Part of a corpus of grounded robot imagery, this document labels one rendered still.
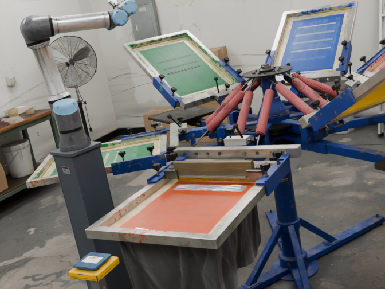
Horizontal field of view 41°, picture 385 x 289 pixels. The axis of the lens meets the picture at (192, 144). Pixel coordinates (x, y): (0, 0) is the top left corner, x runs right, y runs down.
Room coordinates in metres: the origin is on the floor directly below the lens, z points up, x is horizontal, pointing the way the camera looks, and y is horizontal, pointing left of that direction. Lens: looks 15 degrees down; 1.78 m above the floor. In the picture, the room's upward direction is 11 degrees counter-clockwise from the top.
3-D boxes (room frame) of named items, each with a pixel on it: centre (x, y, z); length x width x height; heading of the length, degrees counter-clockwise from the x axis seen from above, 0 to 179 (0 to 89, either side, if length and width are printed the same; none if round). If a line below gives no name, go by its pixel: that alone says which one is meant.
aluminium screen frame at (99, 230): (2.09, 0.03, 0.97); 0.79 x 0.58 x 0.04; 149
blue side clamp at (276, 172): (2.16, -0.33, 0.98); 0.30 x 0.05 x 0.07; 149
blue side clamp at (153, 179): (2.44, 0.15, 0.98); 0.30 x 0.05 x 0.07; 149
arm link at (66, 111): (2.46, 0.57, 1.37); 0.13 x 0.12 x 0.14; 18
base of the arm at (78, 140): (2.45, 0.57, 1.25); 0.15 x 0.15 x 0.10
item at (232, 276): (1.94, -0.12, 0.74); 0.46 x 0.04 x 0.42; 149
